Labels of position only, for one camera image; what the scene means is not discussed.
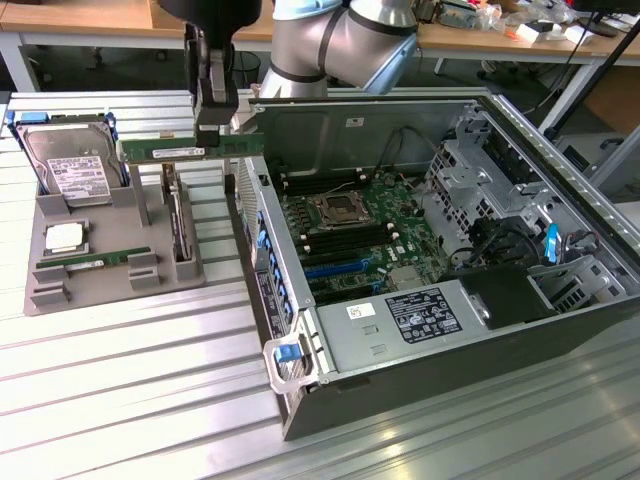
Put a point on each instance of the metal CPU socket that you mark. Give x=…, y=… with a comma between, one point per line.
x=340, y=211

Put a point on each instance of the blue case latch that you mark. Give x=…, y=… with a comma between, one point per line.
x=286, y=353

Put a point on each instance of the black monitor stand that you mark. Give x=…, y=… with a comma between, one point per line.
x=602, y=22

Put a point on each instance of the black chair base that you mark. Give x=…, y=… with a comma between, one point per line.
x=505, y=75

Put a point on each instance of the white small box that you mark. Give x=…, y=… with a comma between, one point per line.
x=532, y=31

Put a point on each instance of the cluttered wooden desk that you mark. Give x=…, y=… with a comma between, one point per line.
x=500, y=37

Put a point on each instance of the green RAM stick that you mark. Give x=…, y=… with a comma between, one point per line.
x=100, y=259
x=160, y=150

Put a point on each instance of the black tripod leg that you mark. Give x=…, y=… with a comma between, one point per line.
x=600, y=70

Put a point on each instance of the grey computer case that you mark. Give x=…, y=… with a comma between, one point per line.
x=600, y=160

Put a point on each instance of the black RAM slot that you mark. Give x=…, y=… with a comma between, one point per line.
x=350, y=234
x=330, y=186
x=325, y=176
x=352, y=244

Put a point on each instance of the black expansion slot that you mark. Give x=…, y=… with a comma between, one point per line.
x=345, y=291
x=335, y=258

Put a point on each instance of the metal disk bay cage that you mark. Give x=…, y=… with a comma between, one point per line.
x=475, y=190

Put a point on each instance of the black mesh waste bin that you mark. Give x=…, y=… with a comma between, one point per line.
x=246, y=70

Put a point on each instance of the open grey PC case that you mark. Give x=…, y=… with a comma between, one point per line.
x=450, y=380

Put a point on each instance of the green motherboard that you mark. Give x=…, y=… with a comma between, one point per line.
x=395, y=220

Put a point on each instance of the black plastic fan shroud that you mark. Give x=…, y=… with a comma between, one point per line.
x=505, y=295

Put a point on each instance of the wooden desk with white frame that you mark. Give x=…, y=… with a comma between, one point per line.
x=90, y=17

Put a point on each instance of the silver CPU chip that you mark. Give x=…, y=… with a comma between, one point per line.
x=66, y=236

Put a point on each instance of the hard disk with blue carrier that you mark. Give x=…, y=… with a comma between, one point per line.
x=70, y=160

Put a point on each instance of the grey power supply unit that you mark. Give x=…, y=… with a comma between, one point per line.
x=380, y=340

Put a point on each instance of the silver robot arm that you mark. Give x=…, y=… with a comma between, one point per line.
x=350, y=40

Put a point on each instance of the silver chipset heatsink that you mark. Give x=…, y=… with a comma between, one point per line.
x=405, y=279

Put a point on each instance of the graphics card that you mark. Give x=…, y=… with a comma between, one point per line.
x=179, y=220

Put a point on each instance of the blue expansion slot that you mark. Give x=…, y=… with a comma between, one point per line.
x=337, y=270

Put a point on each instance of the grey parts rack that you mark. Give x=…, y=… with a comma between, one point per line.
x=110, y=295

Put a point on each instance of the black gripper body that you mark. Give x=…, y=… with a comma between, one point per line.
x=215, y=17

